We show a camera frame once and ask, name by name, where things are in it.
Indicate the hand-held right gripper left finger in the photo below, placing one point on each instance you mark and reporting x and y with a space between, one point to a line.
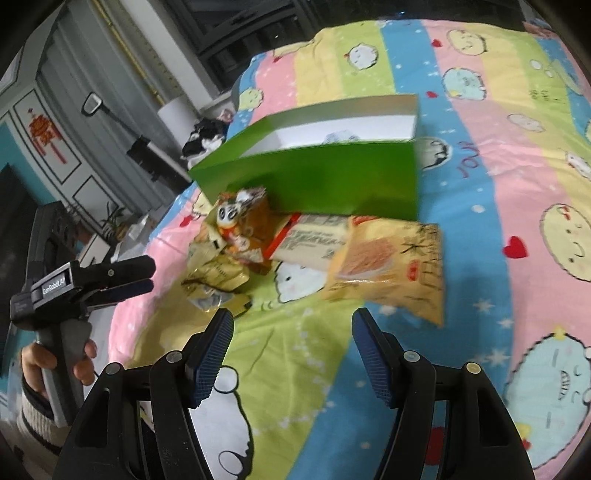
212 357

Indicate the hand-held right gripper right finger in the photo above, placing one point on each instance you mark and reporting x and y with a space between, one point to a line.
374 360

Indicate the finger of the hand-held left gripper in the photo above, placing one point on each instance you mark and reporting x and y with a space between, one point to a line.
131 290
120 272

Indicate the gold snack packet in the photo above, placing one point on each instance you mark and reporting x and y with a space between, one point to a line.
217 274

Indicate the yellow snack packet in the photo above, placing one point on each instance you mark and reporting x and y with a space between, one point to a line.
383 263

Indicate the orange panda snack packet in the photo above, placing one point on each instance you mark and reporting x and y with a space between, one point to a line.
244 221

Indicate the beige snack packet red edge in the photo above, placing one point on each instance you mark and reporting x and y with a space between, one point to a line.
309 240

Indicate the green cardboard box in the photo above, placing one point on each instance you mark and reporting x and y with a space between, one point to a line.
323 180

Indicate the person's left forearm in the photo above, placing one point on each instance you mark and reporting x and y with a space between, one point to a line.
37 424

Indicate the person's left hand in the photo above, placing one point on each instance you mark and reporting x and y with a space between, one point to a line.
32 369

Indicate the white boxes pile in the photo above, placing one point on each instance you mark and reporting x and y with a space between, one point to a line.
94 249

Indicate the potted green plant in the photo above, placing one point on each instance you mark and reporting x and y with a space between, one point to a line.
113 221

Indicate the small silver dark packet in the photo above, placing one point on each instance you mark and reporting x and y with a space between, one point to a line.
212 302

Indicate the pale crumpled snack packet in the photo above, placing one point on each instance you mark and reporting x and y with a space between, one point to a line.
203 244

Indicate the black pole tool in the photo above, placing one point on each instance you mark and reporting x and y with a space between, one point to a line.
141 147

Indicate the black and white cloth pile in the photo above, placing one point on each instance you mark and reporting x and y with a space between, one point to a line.
203 138

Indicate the red knot decoration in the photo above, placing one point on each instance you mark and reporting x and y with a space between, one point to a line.
44 131

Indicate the striped cartoon printed bedsheet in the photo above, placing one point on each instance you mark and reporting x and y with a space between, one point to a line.
485 207

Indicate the grey panelled wardrobe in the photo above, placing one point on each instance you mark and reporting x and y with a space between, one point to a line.
69 78

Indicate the yellow pipe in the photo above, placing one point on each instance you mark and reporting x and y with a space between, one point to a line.
122 37

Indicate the dark window frame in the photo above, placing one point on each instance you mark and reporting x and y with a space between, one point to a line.
240 32

